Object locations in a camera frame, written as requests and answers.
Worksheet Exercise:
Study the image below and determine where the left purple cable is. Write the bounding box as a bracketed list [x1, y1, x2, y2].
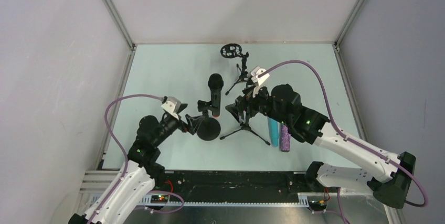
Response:
[85, 93, 185, 224]

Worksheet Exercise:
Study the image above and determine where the tripod stand with shock mount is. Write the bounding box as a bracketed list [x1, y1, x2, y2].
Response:
[220, 43, 253, 95]

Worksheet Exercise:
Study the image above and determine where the teal blue microphone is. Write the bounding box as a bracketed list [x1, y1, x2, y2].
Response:
[267, 118, 280, 147]

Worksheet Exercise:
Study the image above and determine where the left aluminium frame post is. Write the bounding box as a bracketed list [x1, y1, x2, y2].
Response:
[102, 0, 135, 50]

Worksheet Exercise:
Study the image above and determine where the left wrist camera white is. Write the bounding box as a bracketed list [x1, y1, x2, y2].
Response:
[161, 97, 188, 120]

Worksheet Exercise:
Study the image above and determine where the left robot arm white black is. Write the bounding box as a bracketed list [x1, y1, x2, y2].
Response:
[68, 113, 205, 223]

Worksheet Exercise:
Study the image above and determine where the right aluminium frame post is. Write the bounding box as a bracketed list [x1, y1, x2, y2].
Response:
[334, 0, 367, 52]

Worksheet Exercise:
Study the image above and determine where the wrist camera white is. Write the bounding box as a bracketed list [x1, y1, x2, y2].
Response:
[250, 66, 270, 98]
[161, 97, 188, 120]

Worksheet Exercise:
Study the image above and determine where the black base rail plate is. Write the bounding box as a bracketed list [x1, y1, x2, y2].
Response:
[154, 170, 324, 204]

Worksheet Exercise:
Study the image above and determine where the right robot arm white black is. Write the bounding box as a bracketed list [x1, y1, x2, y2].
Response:
[225, 84, 416, 209]

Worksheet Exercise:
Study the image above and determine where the tripod stand with double clamp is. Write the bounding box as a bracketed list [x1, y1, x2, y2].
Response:
[219, 95, 271, 146]

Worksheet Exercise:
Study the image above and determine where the purple glitter microphone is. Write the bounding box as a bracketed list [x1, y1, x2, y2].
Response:
[279, 124, 291, 152]

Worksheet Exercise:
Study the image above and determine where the round base clip mic stand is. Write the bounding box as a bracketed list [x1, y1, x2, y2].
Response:
[197, 100, 221, 141]

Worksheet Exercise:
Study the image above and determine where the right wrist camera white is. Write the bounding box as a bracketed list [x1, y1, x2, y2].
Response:
[250, 66, 270, 98]

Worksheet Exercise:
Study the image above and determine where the black microphone orange end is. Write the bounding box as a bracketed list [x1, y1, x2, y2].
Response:
[208, 73, 224, 118]

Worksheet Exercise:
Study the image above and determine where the aluminium frame post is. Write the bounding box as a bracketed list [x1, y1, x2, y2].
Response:
[334, 0, 367, 52]
[102, 0, 135, 50]

